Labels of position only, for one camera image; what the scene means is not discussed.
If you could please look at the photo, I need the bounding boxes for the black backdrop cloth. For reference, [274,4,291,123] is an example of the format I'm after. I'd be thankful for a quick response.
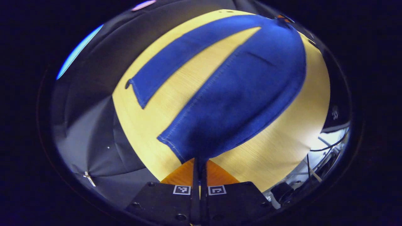
[52,0,242,209]

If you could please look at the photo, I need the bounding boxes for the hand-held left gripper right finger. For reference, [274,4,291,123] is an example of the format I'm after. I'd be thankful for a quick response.
[200,159,274,226]

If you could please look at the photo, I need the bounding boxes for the black cable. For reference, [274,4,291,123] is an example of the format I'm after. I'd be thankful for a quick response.
[309,129,350,153]

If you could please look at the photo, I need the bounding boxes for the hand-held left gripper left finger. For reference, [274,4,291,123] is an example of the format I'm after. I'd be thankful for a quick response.
[126,157,200,226]

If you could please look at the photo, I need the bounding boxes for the small white metal clip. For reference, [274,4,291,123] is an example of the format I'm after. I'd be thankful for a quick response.
[83,171,96,187]

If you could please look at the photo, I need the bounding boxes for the blue jeans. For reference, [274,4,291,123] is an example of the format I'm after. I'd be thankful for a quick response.
[125,14,307,165]

